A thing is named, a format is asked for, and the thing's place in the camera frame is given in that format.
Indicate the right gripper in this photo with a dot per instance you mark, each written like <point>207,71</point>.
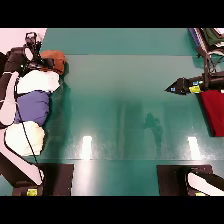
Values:
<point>186,86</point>

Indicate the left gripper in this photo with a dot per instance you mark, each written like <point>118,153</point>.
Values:
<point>47,63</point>

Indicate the orange shirt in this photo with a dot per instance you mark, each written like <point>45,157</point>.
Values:
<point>56,59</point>

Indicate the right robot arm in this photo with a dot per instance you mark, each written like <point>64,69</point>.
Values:
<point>215,80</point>

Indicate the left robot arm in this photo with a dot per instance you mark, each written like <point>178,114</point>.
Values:
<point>15,60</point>

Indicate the white garment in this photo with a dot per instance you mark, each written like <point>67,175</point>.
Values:
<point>25,138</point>
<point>38,81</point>

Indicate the red garment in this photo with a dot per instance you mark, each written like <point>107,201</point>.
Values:
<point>214,111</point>

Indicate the blue garment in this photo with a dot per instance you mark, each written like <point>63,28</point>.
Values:
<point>195,38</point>

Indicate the dark green garment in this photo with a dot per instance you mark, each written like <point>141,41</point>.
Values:
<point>212,35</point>

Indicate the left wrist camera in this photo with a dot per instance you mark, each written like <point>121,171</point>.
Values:
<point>32,39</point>

